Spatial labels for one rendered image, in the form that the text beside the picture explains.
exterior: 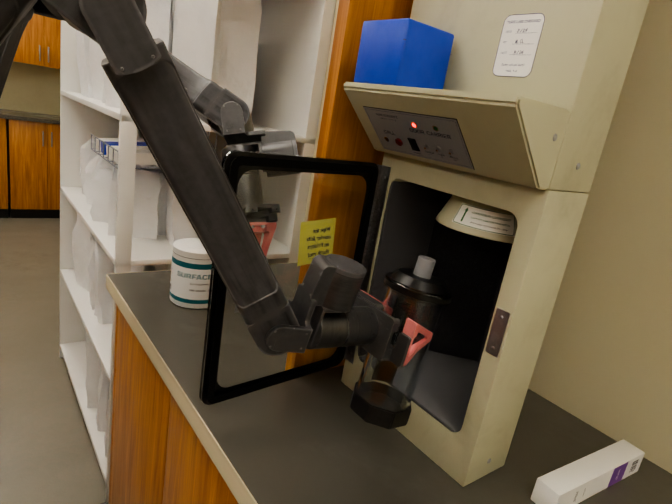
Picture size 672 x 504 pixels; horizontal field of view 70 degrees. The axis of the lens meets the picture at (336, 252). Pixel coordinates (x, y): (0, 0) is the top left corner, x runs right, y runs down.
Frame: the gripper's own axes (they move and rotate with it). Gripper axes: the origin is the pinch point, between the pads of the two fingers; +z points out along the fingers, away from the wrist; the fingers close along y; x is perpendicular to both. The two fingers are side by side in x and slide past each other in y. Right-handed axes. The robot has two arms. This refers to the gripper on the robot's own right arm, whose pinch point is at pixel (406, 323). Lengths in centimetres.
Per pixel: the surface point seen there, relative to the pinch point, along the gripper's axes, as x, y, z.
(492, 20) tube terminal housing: -46.1, 1.1, -0.8
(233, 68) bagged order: -41, 124, 19
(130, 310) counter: 25, 62, -22
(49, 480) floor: 120, 120, -20
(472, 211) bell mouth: -19.8, -1.7, 5.0
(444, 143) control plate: -28.1, -0.6, -4.8
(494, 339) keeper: -3.5, -12.8, 4.0
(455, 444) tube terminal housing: 15.6, -11.4, 6.5
